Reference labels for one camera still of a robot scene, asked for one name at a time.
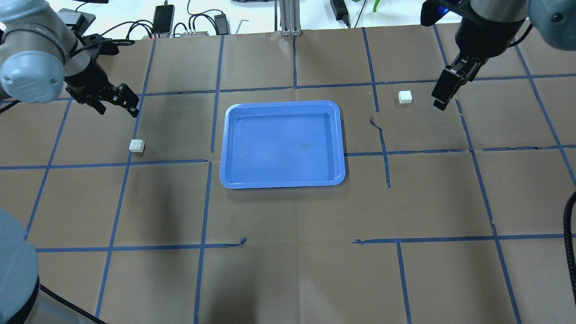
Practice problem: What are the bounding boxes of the aluminium frame post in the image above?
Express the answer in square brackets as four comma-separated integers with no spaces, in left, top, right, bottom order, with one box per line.
[278,0,302,37]

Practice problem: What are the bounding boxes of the black power adapter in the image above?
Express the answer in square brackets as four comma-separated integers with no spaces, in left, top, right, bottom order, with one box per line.
[329,0,349,21]

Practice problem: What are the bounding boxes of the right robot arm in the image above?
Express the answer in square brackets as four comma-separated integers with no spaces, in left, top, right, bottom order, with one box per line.
[420,0,576,110]

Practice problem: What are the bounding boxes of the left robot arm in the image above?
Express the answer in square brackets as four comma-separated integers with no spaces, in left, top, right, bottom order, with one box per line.
[0,0,139,117]

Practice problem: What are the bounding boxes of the white block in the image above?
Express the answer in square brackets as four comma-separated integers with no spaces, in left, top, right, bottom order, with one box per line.
[398,90,413,104]
[128,139,146,154]

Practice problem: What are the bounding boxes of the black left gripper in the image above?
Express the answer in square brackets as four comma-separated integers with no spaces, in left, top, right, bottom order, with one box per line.
[65,61,140,118]

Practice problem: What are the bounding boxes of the black smartphone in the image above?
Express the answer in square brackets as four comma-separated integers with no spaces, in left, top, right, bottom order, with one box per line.
[152,4,175,36]

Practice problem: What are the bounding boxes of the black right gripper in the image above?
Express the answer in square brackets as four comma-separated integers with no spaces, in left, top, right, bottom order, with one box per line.
[432,22,495,111]

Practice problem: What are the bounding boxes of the blue plastic tray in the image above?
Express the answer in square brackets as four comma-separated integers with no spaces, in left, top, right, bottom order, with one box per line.
[220,100,347,189]

